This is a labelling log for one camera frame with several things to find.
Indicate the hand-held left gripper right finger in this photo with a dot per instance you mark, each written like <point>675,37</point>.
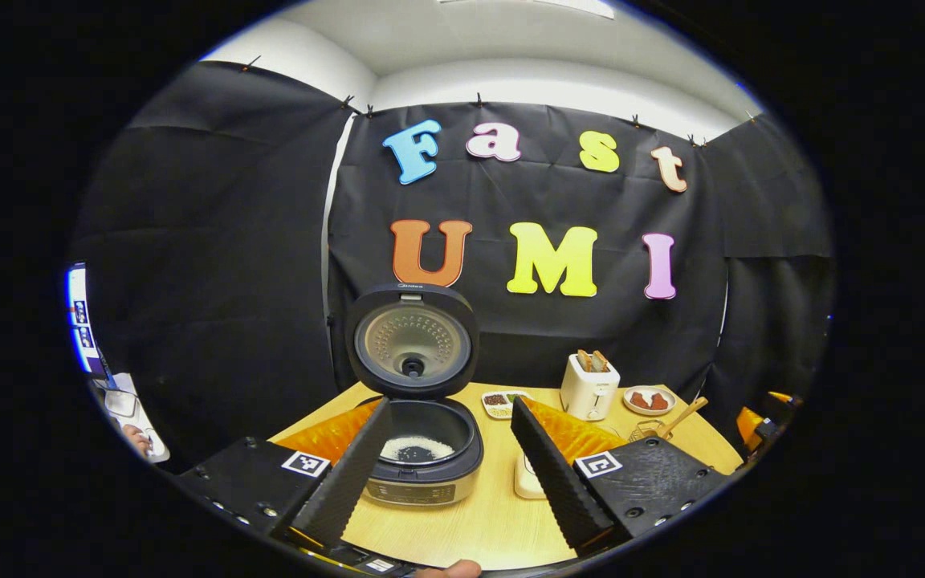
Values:
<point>555,482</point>

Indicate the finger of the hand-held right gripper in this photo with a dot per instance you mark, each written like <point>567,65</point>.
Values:
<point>748,423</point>

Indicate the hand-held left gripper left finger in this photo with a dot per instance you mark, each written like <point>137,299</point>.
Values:
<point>346,482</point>

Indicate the clear rice container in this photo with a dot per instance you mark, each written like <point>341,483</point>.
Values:
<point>527,482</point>

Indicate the wooden spoon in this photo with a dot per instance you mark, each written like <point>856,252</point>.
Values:
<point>683,416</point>

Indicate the white rice grains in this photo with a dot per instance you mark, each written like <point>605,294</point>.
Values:
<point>422,447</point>

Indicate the dark grey rice cooker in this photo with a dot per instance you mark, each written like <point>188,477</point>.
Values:
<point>414,341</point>

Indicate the brown meat piece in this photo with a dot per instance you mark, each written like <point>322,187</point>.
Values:
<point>659,400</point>
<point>639,399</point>

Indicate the white toaster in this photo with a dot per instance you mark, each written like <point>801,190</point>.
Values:
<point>587,393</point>

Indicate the white divided dish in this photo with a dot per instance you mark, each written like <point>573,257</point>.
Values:
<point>499,400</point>

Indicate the white round plate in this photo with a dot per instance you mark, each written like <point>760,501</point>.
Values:
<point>649,412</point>

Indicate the toast slice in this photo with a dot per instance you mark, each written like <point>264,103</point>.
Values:
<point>584,360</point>
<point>601,361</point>

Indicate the bright monitor screen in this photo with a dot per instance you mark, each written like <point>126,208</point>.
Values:
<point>81,321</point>

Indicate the large ceiling light panel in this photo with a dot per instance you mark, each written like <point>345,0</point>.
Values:
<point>583,6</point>

